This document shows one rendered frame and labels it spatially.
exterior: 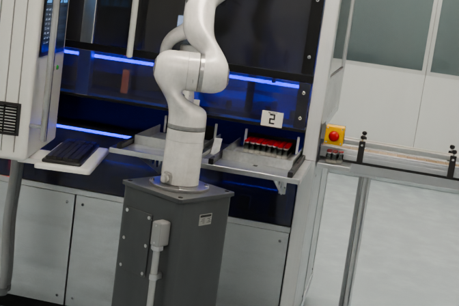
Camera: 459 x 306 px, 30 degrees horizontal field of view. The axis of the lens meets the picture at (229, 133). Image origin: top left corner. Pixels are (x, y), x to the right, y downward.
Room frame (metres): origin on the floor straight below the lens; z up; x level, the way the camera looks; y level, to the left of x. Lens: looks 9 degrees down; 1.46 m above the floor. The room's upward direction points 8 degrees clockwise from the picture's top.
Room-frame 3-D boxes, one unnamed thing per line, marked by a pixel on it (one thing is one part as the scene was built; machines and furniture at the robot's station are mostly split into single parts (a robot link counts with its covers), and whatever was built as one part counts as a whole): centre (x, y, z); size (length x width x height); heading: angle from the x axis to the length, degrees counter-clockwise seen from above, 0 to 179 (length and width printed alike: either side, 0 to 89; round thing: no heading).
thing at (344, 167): (3.36, -0.43, 0.87); 0.14 x 0.13 x 0.02; 170
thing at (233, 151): (3.25, -0.14, 0.90); 0.34 x 0.26 x 0.04; 170
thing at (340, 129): (3.32, -0.41, 0.99); 0.08 x 0.07 x 0.07; 170
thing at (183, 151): (2.64, 0.14, 0.95); 0.19 x 0.19 x 0.18
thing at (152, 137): (3.31, 0.19, 0.90); 0.34 x 0.26 x 0.04; 170
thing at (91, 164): (3.18, 0.61, 0.79); 0.45 x 0.28 x 0.03; 0
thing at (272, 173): (3.21, 0.04, 0.87); 0.70 x 0.48 x 0.02; 80
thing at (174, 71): (2.64, 0.17, 1.16); 0.19 x 0.12 x 0.24; 95
